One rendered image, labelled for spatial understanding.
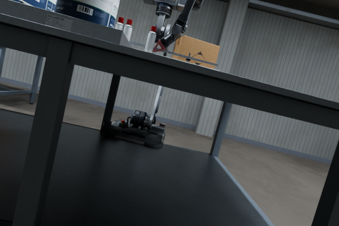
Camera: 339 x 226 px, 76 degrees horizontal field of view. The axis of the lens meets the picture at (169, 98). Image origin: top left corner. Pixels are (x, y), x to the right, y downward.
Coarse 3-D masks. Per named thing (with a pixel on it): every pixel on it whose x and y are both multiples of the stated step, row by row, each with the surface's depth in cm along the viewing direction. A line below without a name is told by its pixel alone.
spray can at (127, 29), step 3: (129, 21) 138; (132, 21) 139; (129, 24) 138; (126, 27) 137; (129, 27) 137; (126, 30) 137; (129, 30) 138; (126, 33) 137; (129, 33) 138; (126, 36) 138; (129, 36) 139; (129, 39) 140
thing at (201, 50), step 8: (176, 40) 181; (184, 40) 161; (192, 40) 162; (200, 40) 163; (176, 48) 174; (184, 48) 161; (192, 48) 163; (200, 48) 164; (208, 48) 166; (216, 48) 167; (176, 56) 168; (192, 56) 164; (200, 56) 165; (208, 56) 166; (216, 56) 168; (200, 64) 166; (208, 64) 167
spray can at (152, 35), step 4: (152, 28) 140; (152, 32) 139; (148, 36) 140; (152, 36) 139; (148, 40) 140; (152, 40) 140; (148, 44) 140; (152, 44) 140; (148, 48) 140; (152, 48) 142
